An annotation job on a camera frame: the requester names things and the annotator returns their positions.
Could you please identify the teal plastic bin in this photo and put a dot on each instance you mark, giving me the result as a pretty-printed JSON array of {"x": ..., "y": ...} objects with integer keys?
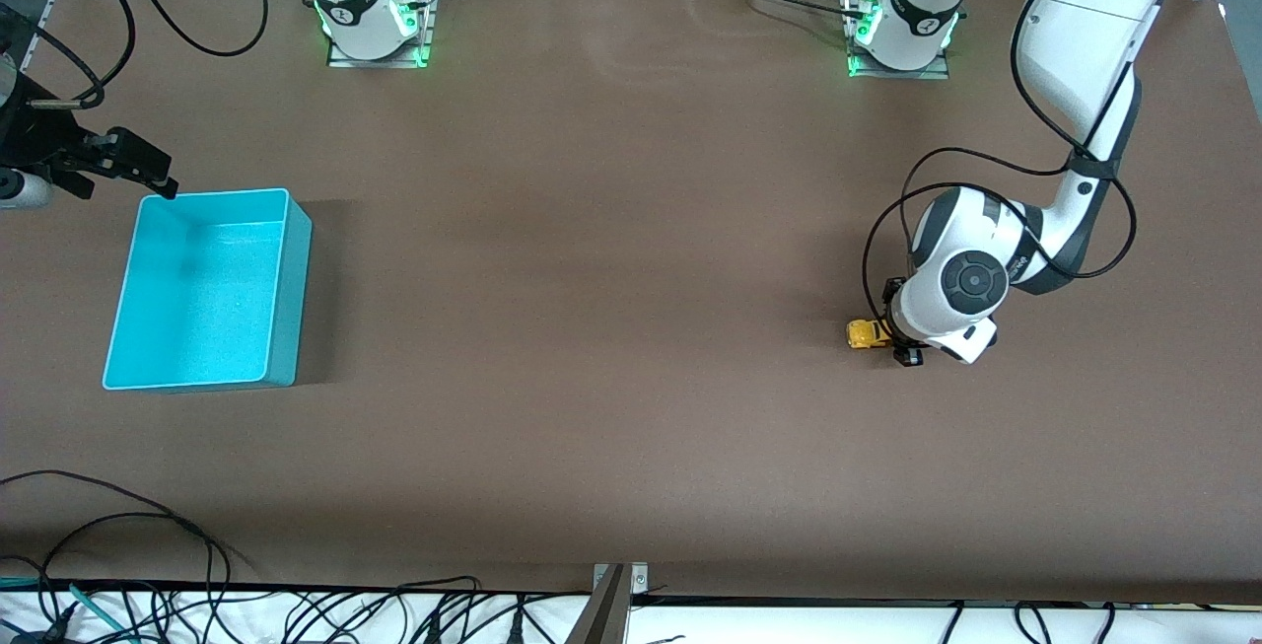
[{"x": 197, "y": 299}]

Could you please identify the yellow beetle toy car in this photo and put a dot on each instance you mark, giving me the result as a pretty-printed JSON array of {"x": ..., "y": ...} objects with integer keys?
[{"x": 866, "y": 334}]

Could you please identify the aluminium table edge strip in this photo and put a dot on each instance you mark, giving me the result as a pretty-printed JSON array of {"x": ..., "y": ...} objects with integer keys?
[{"x": 49, "y": 8}]

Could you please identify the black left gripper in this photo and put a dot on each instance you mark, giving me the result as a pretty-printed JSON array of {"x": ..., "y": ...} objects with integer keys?
[{"x": 895, "y": 314}]

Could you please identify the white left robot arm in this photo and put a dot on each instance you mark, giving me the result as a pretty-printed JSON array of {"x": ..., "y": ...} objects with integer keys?
[{"x": 1075, "y": 33}]

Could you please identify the small metal bracket plate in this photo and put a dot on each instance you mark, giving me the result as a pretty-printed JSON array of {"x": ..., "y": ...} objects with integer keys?
[{"x": 639, "y": 580}]

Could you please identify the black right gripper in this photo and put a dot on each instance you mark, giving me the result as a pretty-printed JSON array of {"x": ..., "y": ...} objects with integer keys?
[{"x": 37, "y": 143}]

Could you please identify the black power plug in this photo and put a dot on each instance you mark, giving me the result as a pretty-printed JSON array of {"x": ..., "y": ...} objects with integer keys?
[
  {"x": 432, "y": 630},
  {"x": 515, "y": 627}
]

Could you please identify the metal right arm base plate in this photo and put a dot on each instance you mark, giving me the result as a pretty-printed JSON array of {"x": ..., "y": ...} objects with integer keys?
[{"x": 426, "y": 33}]

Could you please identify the aluminium profile bar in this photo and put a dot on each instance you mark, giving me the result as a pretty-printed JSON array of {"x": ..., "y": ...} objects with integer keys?
[{"x": 601, "y": 619}]

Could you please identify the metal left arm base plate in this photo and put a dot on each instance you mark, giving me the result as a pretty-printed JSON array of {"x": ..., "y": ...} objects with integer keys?
[{"x": 937, "y": 74}]

